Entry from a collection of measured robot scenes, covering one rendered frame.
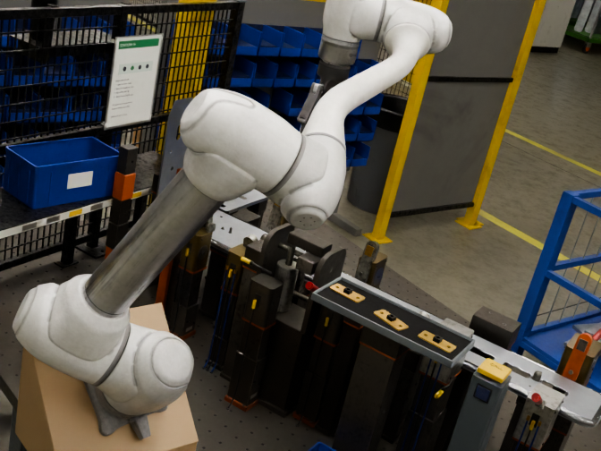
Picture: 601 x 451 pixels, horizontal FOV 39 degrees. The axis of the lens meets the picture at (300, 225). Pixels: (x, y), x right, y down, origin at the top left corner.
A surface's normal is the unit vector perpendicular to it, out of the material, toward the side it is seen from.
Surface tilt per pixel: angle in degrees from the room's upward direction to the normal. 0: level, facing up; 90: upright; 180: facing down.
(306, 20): 90
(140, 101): 90
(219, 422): 0
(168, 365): 48
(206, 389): 0
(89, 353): 100
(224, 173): 108
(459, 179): 90
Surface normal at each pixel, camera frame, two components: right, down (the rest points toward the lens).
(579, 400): 0.21, -0.90
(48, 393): 0.58, -0.33
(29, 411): -0.76, 0.10
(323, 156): 0.72, -0.39
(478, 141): 0.61, 0.43
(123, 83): 0.82, 0.37
